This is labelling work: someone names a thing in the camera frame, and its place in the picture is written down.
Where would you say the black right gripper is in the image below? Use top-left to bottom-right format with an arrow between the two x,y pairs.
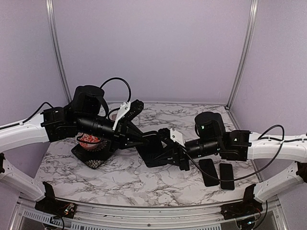
154,138 -> 221,172

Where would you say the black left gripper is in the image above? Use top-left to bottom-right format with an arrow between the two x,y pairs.
77,113 -> 150,153

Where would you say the black phone case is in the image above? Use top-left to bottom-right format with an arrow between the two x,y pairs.
136,131 -> 164,168

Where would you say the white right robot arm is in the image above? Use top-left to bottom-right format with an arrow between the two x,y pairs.
159,112 -> 307,215

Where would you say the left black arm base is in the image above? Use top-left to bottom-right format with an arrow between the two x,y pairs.
35,182 -> 77,219

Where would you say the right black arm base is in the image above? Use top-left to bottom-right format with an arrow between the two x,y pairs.
221,184 -> 263,220

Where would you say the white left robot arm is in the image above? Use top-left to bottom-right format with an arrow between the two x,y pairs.
0,85 -> 147,213

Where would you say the middle black smartphone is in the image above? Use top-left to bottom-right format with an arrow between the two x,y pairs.
199,159 -> 220,187

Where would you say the black smartphone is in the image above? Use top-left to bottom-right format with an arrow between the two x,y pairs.
199,159 -> 220,187
219,163 -> 235,191

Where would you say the black square patterned plate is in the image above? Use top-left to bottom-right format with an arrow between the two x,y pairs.
71,140 -> 113,169

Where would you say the red white patterned bowl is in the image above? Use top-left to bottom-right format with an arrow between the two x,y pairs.
76,133 -> 101,151

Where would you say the rightmost black smartphone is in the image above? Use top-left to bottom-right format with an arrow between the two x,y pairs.
219,163 -> 235,191

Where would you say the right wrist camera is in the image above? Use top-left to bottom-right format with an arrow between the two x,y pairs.
158,128 -> 185,147

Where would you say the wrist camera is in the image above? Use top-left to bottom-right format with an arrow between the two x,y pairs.
158,128 -> 185,147
112,99 -> 144,131

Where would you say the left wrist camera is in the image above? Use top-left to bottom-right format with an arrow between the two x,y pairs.
112,99 -> 144,131

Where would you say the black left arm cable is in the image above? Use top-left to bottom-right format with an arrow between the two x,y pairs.
23,76 -> 132,120

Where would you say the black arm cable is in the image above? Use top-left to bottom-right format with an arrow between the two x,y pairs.
184,124 -> 286,181
23,76 -> 132,120

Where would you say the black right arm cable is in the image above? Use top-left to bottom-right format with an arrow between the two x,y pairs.
184,124 -> 286,181

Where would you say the front aluminium rail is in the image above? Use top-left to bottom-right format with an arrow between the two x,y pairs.
9,195 -> 289,230

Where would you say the left aluminium frame post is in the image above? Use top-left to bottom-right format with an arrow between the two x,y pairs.
45,0 -> 72,102

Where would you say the aluminium frame post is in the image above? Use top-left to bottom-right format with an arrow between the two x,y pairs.
45,0 -> 72,102
226,0 -> 259,110

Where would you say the right aluminium frame post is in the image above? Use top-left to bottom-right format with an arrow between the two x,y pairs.
226,0 -> 259,110

